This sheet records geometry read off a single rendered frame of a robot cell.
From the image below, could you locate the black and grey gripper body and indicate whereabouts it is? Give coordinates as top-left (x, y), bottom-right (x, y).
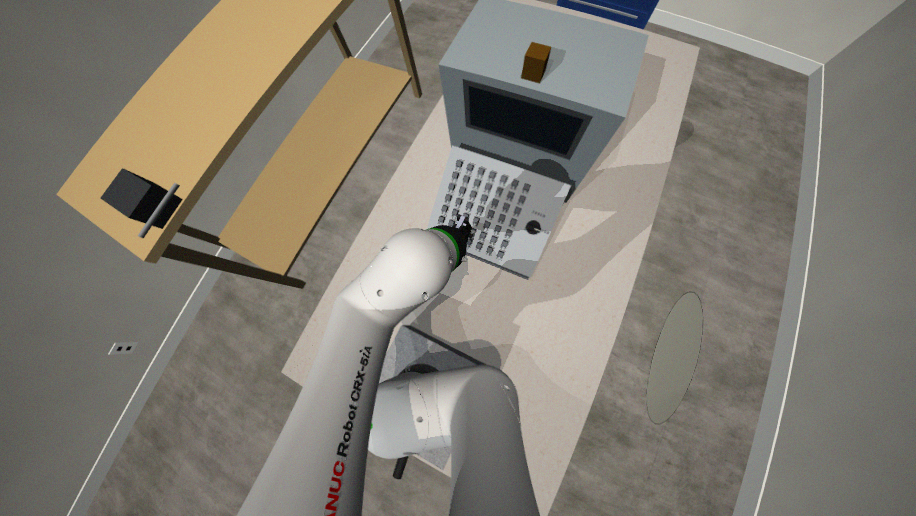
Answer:
top-left (453, 224), bottom-right (467, 248)

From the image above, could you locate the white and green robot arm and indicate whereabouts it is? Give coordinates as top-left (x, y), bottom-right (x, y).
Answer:
top-left (237, 225), bottom-right (540, 516)

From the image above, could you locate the dark grey control console with keypad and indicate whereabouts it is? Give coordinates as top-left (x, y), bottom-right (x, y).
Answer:
top-left (427, 0), bottom-right (649, 280)

